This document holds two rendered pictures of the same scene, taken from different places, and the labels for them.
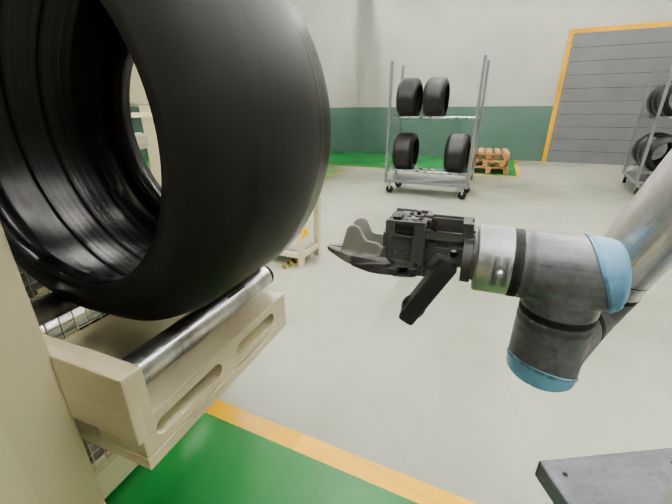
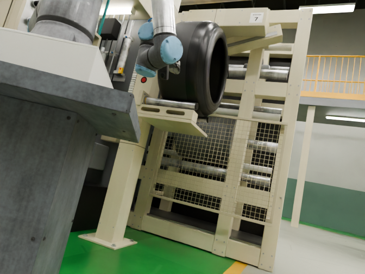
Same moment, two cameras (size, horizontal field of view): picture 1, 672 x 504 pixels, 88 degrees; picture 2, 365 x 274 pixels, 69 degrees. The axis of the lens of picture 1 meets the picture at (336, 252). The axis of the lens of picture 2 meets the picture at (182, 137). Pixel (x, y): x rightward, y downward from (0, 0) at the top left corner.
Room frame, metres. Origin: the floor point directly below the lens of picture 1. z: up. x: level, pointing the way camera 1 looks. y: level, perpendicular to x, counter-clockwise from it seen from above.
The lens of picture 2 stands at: (0.63, -1.36, 0.46)
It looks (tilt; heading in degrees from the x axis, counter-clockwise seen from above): 9 degrees up; 90
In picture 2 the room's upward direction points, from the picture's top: 13 degrees clockwise
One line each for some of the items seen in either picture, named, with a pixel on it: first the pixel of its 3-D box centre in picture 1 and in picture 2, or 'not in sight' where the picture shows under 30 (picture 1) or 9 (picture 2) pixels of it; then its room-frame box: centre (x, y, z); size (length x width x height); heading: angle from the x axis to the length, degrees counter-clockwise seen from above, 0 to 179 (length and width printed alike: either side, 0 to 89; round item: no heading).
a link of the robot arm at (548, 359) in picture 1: (550, 338); (149, 60); (0.41, -0.30, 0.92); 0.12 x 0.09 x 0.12; 128
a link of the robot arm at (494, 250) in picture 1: (489, 259); not in sight; (0.43, -0.21, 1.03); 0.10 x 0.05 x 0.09; 159
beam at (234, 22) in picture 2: not in sight; (227, 26); (0.77, 0.58, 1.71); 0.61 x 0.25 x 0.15; 159
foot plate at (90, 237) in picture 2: not in sight; (108, 238); (0.30, 0.42, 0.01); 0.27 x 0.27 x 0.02; 69
